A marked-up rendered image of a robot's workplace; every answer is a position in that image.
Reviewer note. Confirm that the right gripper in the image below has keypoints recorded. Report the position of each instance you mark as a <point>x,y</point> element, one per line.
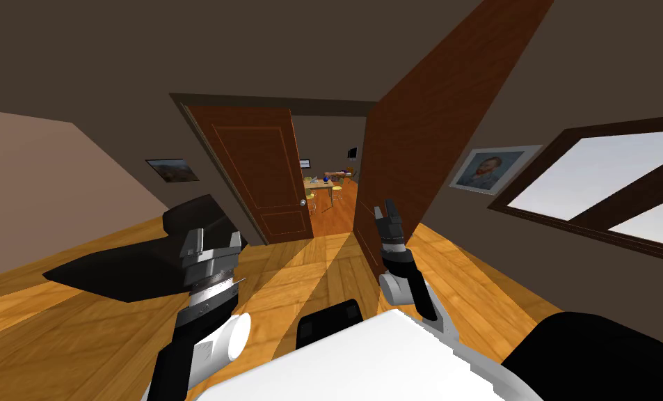
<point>391,230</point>

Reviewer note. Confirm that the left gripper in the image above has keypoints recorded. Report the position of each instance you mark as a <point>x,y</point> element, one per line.
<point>208,266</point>

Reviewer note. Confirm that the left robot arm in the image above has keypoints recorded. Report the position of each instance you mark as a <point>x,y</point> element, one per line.
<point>186,348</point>

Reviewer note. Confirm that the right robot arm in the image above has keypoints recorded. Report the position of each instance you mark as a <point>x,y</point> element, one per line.
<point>416,281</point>

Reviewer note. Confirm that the yellow stool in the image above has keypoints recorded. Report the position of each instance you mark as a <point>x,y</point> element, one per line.
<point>310,201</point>
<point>336,192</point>

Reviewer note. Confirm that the wooden dining table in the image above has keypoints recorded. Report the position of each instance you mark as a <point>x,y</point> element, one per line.
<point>321,184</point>

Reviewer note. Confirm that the black armchair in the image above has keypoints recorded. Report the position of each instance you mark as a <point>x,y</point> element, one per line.
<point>136,267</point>

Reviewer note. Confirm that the brown panelled door leaf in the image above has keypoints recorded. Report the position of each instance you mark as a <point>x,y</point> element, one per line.
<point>253,167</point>

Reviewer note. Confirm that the plain brown door leaf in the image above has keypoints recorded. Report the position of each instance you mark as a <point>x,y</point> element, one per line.
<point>420,128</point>

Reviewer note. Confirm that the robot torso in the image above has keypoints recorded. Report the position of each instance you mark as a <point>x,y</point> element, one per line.
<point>375,362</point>

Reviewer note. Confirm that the brown framed window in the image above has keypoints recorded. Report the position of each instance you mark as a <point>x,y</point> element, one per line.
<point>598,184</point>

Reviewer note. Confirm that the black wall screen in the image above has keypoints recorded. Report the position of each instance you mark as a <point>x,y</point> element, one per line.
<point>353,152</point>

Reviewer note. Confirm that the dark landscape wall picture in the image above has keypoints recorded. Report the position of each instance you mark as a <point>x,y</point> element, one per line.
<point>172,170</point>

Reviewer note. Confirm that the portrait wall picture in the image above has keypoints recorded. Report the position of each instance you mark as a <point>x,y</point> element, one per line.
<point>490,169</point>

